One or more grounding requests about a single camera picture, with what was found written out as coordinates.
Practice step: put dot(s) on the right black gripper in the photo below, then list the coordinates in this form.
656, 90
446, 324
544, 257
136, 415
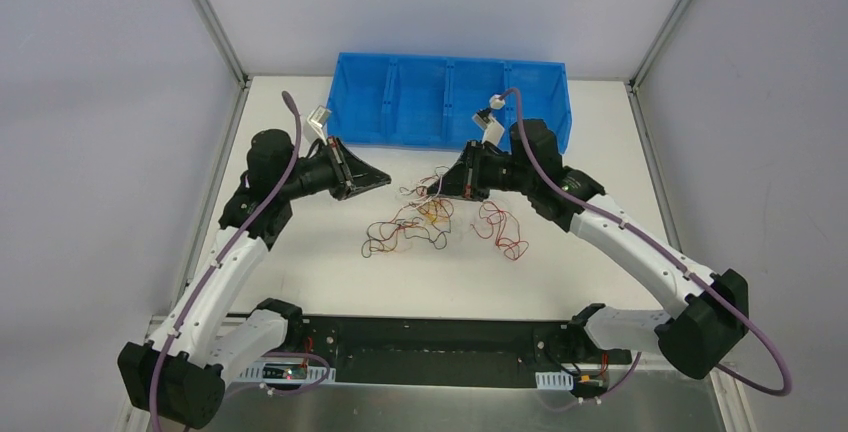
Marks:
472, 171

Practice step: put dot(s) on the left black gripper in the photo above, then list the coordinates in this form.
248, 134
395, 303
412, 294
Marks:
338, 169

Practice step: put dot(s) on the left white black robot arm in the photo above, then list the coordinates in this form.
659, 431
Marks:
181, 372

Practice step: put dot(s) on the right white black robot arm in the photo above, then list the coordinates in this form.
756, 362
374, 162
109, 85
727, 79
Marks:
691, 330

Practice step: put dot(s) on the blue four-compartment plastic bin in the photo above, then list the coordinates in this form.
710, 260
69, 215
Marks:
429, 101

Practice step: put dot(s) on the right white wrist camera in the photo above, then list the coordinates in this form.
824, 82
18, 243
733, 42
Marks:
492, 129

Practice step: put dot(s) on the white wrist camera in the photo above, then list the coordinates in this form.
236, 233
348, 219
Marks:
492, 129
315, 124

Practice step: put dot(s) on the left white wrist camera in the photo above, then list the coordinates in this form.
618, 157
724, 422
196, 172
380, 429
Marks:
315, 124

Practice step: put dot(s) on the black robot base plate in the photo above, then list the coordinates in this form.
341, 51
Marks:
438, 352

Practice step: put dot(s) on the left white slotted cable duct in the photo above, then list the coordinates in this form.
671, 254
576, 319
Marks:
286, 373

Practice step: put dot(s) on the white slotted cable duct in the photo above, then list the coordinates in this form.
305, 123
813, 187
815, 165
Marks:
286, 373
554, 381

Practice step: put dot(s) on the right white slotted cable duct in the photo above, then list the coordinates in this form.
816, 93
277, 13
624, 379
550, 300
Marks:
554, 381

